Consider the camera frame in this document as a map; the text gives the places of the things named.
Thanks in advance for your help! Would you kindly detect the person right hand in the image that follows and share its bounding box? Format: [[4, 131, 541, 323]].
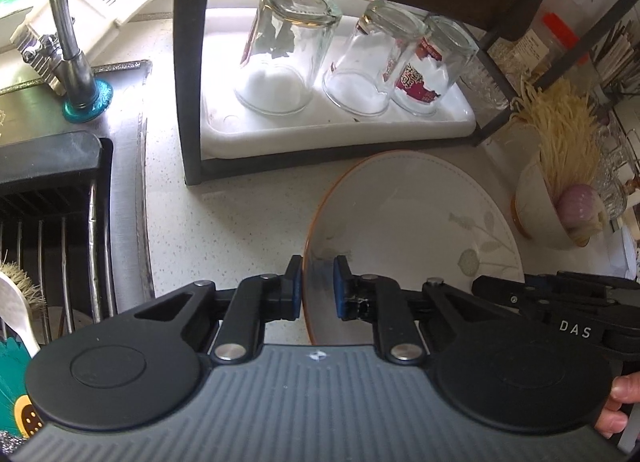
[[594, 372, 640, 438]]

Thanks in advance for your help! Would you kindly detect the bowl with garlic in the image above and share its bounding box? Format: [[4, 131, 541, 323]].
[[511, 156, 610, 251]]

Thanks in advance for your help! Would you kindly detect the white drying tray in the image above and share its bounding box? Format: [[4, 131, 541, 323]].
[[201, 8, 476, 159]]

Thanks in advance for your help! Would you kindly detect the bundle of toothpicks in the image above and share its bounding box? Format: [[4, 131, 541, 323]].
[[511, 78, 601, 202]]

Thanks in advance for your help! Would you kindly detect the black dish drying rack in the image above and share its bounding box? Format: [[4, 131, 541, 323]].
[[1, 132, 116, 344]]

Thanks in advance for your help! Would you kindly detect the white dish brush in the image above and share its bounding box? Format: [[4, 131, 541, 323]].
[[0, 262, 46, 358]]

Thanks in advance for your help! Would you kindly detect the clear upturned glass middle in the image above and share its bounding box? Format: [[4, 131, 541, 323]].
[[323, 0, 426, 118]]

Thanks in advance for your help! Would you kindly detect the clear upturned glass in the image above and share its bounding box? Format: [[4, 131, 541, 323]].
[[323, 0, 426, 118], [235, 0, 342, 115]]

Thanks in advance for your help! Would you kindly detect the chopsticks bundle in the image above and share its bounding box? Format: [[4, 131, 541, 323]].
[[591, 19, 639, 87]]

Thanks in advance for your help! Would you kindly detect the printed upturned glass right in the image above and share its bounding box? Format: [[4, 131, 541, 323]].
[[393, 14, 478, 116]]

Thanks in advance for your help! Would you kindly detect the red lid jar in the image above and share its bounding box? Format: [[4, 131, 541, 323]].
[[510, 11, 579, 82]]

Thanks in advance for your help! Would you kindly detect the chrome sink faucet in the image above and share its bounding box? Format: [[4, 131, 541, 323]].
[[11, 0, 113, 124]]

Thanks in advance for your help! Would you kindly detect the clear upturned glass left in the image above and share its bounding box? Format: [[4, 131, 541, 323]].
[[235, 0, 342, 115]]

